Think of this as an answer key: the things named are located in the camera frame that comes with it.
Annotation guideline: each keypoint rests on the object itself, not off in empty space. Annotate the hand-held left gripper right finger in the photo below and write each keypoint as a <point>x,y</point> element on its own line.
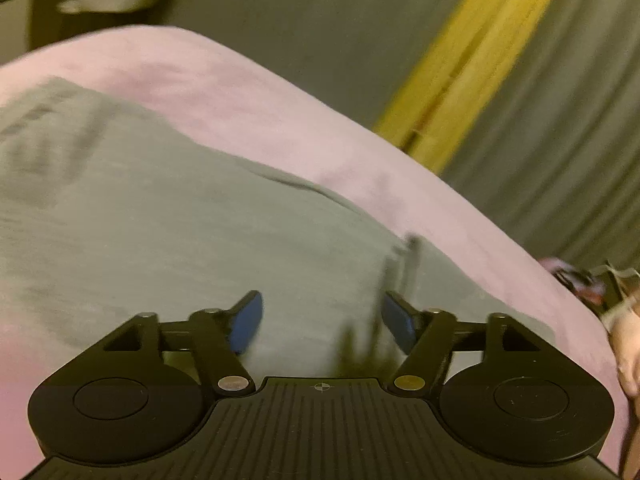
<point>397,317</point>

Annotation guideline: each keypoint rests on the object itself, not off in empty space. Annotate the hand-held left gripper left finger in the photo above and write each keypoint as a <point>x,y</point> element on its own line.
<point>246,322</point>

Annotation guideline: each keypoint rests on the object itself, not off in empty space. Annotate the grey sweatpants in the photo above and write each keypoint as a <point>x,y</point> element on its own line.
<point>175,235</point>

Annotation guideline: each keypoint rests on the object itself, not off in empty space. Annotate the dark clutter pile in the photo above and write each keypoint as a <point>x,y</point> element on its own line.
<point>585,280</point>

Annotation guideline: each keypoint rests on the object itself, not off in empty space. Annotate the pink blanket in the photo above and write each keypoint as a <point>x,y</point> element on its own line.
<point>300,125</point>

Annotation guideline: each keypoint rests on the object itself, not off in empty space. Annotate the beige rounded object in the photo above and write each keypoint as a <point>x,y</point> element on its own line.
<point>626,350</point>

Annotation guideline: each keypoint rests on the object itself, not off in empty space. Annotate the grey curtain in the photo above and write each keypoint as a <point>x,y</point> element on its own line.
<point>565,135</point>
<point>310,30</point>

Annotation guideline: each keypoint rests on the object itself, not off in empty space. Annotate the yellow curtain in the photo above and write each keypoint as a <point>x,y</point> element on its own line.
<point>465,65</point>

